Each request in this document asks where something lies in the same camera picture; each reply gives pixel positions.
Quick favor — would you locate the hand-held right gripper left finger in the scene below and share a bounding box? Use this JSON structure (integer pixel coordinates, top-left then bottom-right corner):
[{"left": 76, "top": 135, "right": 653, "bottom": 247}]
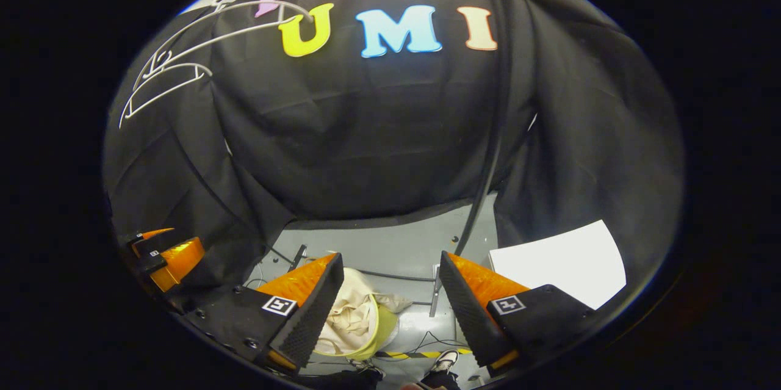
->
[{"left": 183, "top": 253, "right": 347, "bottom": 374}]

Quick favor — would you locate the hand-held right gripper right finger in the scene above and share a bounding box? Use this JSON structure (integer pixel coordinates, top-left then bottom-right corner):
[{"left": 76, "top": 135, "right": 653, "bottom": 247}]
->
[{"left": 438, "top": 251, "right": 597, "bottom": 380}]

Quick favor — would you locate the white plastic hanger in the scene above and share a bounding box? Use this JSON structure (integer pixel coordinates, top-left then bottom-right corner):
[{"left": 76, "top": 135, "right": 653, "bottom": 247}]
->
[{"left": 142, "top": 0, "right": 316, "bottom": 76}]

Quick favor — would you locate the cream shirt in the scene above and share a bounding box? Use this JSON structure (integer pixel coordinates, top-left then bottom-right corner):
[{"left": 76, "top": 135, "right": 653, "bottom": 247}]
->
[{"left": 315, "top": 268, "right": 414, "bottom": 355}]

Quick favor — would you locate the person's white shoe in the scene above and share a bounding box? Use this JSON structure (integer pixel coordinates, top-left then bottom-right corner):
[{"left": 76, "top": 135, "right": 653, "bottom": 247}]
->
[
  {"left": 430, "top": 350, "right": 459, "bottom": 375},
  {"left": 349, "top": 358, "right": 386, "bottom": 381}
]

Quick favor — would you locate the black clothes rack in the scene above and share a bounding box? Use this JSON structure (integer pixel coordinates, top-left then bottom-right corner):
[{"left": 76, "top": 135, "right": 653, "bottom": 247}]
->
[{"left": 177, "top": 0, "right": 516, "bottom": 317}]

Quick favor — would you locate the white paper sheet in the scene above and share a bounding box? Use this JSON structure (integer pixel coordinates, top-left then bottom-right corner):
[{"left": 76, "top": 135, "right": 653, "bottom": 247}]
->
[{"left": 488, "top": 219, "right": 628, "bottom": 310}]

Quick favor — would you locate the yellow-rimmed mesh laundry hamper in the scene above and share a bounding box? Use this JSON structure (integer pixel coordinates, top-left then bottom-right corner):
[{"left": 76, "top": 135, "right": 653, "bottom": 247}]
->
[{"left": 314, "top": 292, "right": 400, "bottom": 361}]

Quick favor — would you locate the black backdrop cloth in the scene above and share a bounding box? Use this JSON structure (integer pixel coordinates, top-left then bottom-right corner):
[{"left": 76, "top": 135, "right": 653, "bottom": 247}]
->
[{"left": 103, "top": 0, "right": 685, "bottom": 305}]

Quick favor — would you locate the yellow black floor tape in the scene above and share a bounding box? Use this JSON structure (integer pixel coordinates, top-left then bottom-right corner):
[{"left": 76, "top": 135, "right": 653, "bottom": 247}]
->
[{"left": 372, "top": 348, "right": 473, "bottom": 359}]

